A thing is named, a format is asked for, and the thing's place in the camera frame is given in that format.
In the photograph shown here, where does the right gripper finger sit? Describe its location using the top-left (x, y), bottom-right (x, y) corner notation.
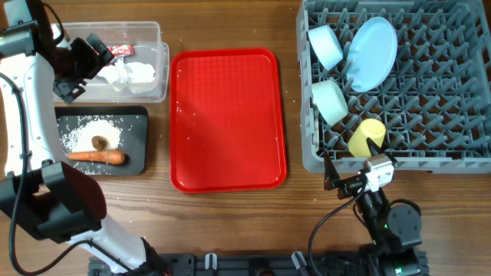
top-left (366, 137), bottom-right (397, 165)
top-left (323, 151), bottom-right (340, 190)

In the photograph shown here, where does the yellow plastic cup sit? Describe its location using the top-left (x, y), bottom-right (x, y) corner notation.
top-left (348, 118), bottom-right (386, 157)

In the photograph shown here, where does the green bowl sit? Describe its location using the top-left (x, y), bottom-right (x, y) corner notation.
top-left (311, 79), bottom-right (348, 127)

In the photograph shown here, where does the pile of rice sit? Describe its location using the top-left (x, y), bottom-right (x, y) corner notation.
top-left (57, 115), bottom-right (133, 176)

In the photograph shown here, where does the brown food scrap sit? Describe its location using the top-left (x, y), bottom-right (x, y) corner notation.
top-left (91, 136), bottom-right (108, 151)

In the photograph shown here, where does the large light blue plate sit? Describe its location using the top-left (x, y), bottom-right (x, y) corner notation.
top-left (346, 17), bottom-right (397, 93)

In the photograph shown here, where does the orange carrot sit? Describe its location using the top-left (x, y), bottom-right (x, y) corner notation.
top-left (68, 150), bottom-right (125, 166)

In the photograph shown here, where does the light blue bowl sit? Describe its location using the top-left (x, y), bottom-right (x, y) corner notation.
top-left (308, 25), bottom-right (344, 71)

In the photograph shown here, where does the white plastic spoon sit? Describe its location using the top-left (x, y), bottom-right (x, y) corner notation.
top-left (312, 117), bottom-right (320, 151)

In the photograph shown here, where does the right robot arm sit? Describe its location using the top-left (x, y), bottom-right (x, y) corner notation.
top-left (308, 138), bottom-right (429, 275)

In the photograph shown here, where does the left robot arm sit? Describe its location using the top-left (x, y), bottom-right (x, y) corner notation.
top-left (1, 0), bottom-right (172, 275)

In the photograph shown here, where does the clear plastic waste bin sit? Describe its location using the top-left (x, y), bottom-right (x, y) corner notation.
top-left (61, 21), bottom-right (170, 103)

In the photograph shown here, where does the grey dishwasher rack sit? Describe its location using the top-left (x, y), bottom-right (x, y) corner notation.
top-left (296, 1), bottom-right (490, 173)

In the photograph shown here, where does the black food waste tray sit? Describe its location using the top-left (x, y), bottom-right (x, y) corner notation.
top-left (55, 106), bottom-right (149, 176)

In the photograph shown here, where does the red snack wrapper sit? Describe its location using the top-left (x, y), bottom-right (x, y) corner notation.
top-left (107, 44), bottom-right (134, 58)

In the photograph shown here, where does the crumpled white tissue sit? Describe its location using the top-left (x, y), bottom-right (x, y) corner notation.
top-left (97, 57), bottom-right (156, 84)

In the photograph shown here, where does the red serving tray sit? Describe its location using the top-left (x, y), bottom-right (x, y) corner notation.
top-left (169, 48), bottom-right (287, 193)

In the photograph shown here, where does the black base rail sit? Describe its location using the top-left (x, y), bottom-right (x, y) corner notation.
top-left (87, 251), bottom-right (430, 276)

